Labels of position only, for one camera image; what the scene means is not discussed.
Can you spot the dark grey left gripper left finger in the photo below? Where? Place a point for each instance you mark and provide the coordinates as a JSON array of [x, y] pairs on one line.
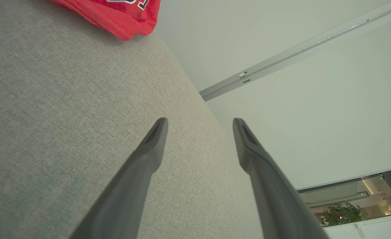
[[129, 186]]

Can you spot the red shorts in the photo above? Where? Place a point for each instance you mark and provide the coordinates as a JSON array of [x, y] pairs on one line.
[[122, 20]]

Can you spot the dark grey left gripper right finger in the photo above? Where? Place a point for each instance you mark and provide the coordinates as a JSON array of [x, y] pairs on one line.
[[275, 199]]

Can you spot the grey metal partition post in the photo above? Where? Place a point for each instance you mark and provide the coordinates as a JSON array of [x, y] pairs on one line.
[[281, 56]]

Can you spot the green indoor plant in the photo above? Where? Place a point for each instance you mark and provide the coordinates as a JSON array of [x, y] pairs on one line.
[[341, 214]]

